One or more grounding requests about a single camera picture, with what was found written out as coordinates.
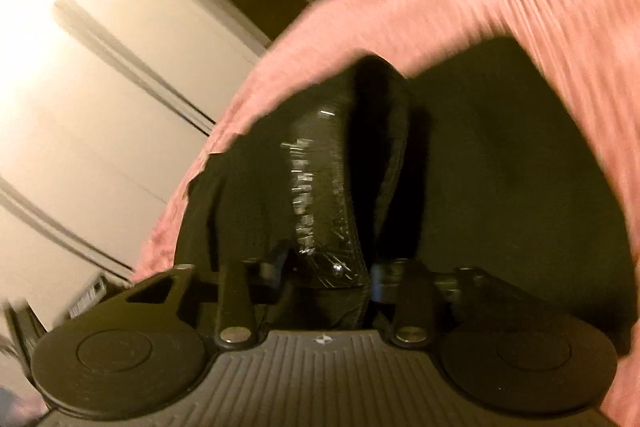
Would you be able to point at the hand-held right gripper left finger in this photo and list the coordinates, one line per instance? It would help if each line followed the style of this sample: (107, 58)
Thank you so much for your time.
(235, 302)

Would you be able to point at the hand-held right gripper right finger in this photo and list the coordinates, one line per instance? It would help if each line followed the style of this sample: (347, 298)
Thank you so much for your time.
(410, 302)

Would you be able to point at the black pants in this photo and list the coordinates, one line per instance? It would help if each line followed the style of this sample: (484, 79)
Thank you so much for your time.
(480, 187)

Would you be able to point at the white panelled door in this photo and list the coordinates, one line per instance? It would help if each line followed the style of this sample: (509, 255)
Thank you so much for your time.
(100, 97)

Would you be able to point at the pink ribbed blanket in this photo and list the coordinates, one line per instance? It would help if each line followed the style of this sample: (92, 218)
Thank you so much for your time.
(575, 7)

